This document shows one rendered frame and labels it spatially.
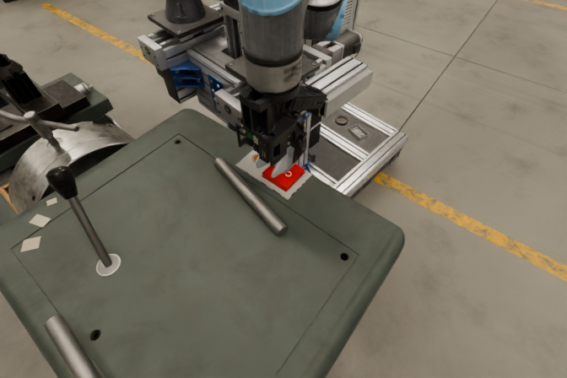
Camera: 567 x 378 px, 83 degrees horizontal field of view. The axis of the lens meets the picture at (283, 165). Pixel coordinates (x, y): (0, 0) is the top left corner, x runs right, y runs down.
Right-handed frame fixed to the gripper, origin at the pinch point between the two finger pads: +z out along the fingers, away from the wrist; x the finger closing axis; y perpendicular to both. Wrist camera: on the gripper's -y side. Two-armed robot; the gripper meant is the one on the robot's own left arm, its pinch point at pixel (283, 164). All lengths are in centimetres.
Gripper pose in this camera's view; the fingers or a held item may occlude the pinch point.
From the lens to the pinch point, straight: 60.4
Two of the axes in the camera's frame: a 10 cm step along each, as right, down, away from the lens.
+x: 7.8, 4.8, -4.1
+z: 0.0, 6.5, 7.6
